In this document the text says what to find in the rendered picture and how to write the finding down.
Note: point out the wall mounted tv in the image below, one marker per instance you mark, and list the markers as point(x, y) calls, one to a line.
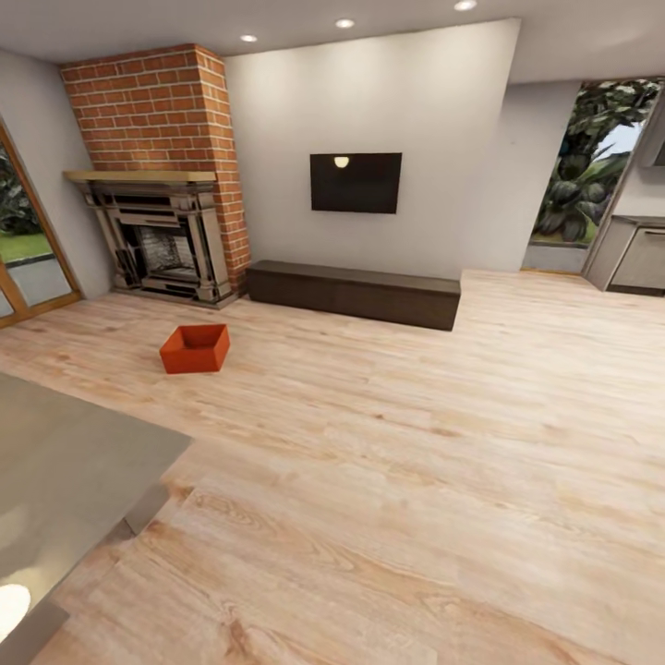
point(355, 182)

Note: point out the wood fireplace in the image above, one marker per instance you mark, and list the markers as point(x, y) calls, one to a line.
point(164, 239)

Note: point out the storage box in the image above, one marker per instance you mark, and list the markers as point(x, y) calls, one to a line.
point(198, 348)

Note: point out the door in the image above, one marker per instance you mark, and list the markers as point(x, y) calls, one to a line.
point(34, 275)

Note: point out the dishwasher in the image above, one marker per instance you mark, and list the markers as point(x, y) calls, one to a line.
point(642, 268)

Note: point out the coffee table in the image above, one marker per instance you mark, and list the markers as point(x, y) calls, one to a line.
point(69, 471)

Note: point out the fixed window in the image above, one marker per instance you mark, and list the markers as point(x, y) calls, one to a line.
point(608, 124)

